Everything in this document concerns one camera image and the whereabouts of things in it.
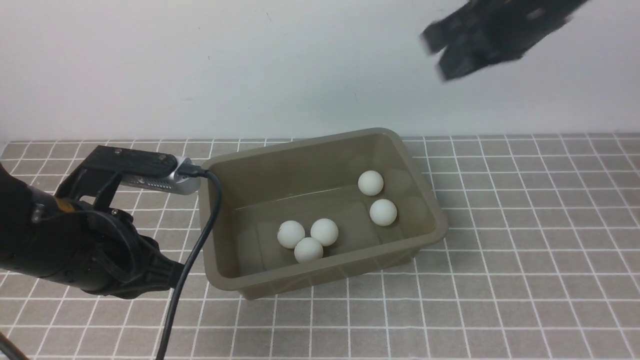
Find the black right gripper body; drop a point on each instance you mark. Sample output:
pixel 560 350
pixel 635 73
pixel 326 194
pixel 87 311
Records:
pixel 484 33

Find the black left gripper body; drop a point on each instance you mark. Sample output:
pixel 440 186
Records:
pixel 90 245

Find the white printed ping-pong ball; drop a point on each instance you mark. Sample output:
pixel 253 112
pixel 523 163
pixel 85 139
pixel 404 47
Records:
pixel 383 212
pixel 370 183

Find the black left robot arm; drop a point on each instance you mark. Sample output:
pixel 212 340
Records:
pixel 16 252

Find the olive plastic bin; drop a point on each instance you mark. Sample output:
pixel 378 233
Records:
pixel 307 180

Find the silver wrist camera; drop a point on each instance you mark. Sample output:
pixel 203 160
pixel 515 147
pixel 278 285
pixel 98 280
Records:
pixel 183 180

